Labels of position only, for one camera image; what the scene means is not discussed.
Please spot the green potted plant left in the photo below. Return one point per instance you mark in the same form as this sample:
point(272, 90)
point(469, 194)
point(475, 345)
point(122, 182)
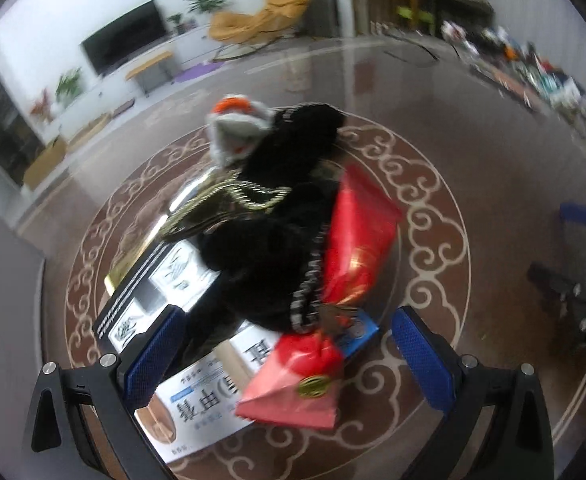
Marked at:
point(69, 87)

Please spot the green potted plant right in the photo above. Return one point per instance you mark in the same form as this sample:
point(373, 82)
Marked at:
point(206, 6)

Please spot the gold pearl hair claw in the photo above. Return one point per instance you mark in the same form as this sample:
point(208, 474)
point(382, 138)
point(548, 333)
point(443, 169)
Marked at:
point(215, 198)

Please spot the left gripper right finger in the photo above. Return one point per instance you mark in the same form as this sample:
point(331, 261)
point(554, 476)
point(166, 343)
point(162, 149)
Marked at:
point(517, 443)

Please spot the white tv console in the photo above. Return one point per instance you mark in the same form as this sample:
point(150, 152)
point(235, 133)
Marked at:
point(112, 90)

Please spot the black knitted cloth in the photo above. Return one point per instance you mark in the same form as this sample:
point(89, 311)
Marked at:
point(268, 262)

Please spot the black flat television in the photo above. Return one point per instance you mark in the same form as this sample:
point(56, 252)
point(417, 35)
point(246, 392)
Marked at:
point(126, 37)

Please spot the white knit glove orange cuff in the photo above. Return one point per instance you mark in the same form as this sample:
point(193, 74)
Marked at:
point(234, 127)

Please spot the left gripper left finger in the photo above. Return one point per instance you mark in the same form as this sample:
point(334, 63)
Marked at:
point(57, 441)

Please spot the red candy pouch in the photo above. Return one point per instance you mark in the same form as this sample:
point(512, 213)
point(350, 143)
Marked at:
point(343, 299)

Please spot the orange lounge chair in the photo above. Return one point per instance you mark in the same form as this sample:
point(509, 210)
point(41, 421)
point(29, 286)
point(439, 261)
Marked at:
point(239, 34)

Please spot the red flower vase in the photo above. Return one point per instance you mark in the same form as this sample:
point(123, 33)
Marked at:
point(41, 108)

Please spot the cardboard carton on floor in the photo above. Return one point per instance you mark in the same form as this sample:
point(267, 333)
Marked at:
point(52, 156)

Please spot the black box with white labels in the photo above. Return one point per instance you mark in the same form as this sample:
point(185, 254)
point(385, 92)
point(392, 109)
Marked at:
point(167, 274)

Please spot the small wooden bench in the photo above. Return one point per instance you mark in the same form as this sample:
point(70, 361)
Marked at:
point(154, 73)

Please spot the wooden sideboard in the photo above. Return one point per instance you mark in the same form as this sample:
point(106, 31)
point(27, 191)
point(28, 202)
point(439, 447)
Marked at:
point(373, 17)

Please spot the blue white toothpaste box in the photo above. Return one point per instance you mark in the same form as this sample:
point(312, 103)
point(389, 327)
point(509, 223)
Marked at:
point(196, 407)

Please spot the grey cardboard sorting box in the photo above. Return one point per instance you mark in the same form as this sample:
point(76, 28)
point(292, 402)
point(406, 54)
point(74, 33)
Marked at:
point(21, 276)

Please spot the small potted plant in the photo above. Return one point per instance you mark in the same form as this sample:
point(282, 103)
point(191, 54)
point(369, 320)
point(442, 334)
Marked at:
point(177, 22)

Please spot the green potted plant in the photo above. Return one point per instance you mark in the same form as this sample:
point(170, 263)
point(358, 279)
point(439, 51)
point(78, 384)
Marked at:
point(69, 87)
point(206, 6)

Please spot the gold cosmetic tube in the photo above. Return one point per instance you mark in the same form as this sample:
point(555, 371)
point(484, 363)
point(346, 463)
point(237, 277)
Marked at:
point(162, 225)

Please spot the purple floor mat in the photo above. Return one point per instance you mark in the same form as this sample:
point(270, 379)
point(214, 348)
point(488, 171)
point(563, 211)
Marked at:
point(197, 71)

